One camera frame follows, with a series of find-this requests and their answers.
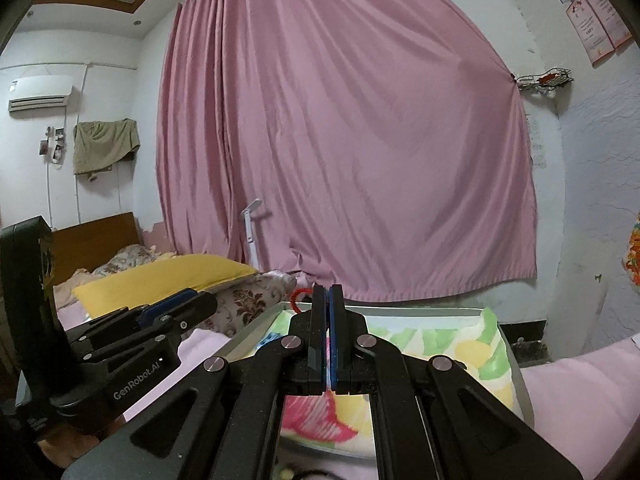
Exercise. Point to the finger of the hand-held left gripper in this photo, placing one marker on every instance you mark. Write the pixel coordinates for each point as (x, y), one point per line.
(167, 305)
(192, 312)

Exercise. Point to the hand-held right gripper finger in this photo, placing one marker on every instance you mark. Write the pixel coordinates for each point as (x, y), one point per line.
(334, 345)
(324, 345)

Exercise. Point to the grey cardboard box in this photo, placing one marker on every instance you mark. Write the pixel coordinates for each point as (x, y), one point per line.
(250, 332)

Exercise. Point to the yellow pillow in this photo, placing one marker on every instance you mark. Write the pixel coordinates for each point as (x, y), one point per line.
(165, 275)

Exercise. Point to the floral satin pillow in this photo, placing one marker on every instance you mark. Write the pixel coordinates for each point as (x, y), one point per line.
(245, 300)

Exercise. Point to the peach floral quilt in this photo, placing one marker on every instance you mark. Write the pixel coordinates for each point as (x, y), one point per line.
(125, 255)

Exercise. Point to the wooden headboard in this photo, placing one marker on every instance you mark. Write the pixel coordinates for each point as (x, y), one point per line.
(95, 240)

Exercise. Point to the white desk lamp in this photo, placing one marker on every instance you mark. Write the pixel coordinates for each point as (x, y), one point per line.
(250, 230)

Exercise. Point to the colourful cloth box lining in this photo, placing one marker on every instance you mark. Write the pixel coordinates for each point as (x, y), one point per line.
(450, 340)

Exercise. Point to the olive green hanging cloth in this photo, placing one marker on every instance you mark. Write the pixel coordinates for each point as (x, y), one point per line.
(102, 145)

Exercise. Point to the pink curtain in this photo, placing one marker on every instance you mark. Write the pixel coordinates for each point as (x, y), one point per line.
(350, 135)

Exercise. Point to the white air conditioner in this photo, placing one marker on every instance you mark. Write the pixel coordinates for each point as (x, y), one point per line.
(40, 92)

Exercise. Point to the pink bed sheet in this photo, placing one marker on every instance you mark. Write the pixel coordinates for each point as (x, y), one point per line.
(575, 395)

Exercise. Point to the wall photos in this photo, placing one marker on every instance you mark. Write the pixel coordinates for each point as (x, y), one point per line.
(56, 147)

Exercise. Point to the group of wall certificates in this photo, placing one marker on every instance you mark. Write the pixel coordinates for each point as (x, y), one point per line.
(597, 25)

